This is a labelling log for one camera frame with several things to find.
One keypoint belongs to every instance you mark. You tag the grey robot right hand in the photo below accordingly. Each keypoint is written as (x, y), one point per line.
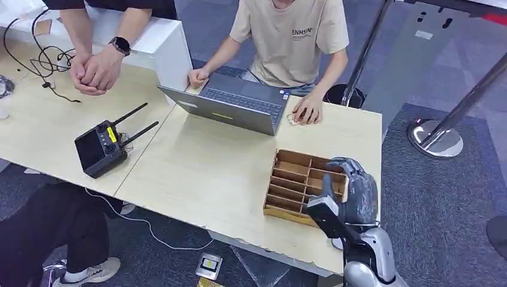
(362, 198)

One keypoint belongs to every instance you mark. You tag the wooden card box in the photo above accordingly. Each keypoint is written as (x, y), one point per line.
(289, 174)

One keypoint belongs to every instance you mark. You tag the black round object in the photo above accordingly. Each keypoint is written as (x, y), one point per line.
(499, 237)

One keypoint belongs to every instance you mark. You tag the chrome stanchion with black base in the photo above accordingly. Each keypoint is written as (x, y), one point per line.
(364, 51)

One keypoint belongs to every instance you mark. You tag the grey laptop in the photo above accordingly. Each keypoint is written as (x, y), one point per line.
(237, 115)

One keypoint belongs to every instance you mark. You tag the person in beige shirt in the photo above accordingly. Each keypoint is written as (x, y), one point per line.
(289, 47)

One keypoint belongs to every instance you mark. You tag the silver floor socket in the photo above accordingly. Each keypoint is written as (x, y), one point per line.
(209, 266)

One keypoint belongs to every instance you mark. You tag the grey tape strip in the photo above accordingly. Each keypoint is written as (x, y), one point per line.
(424, 35)

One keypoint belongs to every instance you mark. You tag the yellow packet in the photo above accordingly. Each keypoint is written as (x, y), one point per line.
(208, 283)

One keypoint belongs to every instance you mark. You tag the white cabinet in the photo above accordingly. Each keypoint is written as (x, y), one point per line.
(162, 43)

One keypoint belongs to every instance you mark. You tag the black remote controller with antennas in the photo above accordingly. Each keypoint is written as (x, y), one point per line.
(99, 150)

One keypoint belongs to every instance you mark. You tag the black wristwatch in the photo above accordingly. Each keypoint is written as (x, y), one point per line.
(120, 44)

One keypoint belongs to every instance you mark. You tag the person wearing wristwatch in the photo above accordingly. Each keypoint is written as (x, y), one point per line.
(97, 71)

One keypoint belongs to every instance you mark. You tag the person in black trousers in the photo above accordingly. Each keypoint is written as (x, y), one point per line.
(51, 222)

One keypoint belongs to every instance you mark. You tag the chrome chair base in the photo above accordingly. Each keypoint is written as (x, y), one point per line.
(51, 273)

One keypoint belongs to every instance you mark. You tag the white cup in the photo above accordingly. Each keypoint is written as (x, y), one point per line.
(3, 109)

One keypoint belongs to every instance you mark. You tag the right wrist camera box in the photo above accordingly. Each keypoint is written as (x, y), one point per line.
(326, 216)

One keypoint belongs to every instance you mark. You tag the grey desk frame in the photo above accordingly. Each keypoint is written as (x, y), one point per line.
(261, 267)

